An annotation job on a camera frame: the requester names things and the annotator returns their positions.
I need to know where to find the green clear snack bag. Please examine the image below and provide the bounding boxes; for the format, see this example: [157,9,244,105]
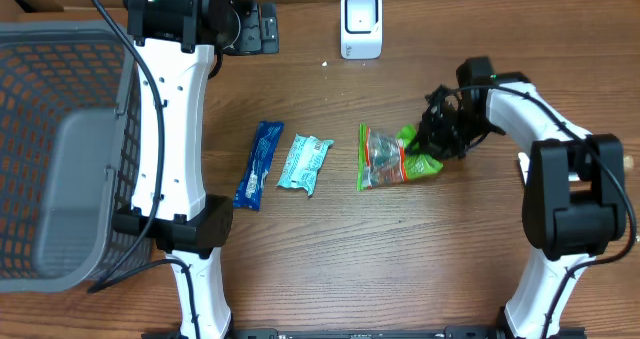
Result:
[356,123,443,191]

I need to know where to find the white conditioner tube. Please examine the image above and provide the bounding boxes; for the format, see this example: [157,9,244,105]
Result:
[517,152,530,185]

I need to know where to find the teal white snack packet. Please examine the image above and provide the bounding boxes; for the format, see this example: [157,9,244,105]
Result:
[277,134,334,196]

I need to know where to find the blue snack bar wrapper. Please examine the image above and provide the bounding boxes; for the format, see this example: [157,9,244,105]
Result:
[233,121,284,211]

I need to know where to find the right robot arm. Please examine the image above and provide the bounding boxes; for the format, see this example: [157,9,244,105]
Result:
[407,57,637,338]

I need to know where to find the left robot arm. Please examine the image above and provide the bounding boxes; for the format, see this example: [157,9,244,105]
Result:
[113,0,258,338]

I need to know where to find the white barcode scanner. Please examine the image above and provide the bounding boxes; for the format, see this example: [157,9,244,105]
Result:
[340,0,383,60]

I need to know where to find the grey plastic mesh basket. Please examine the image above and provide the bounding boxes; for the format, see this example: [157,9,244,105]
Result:
[1,21,152,293]

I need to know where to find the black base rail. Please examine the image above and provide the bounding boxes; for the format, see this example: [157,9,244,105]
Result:
[224,326,508,339]

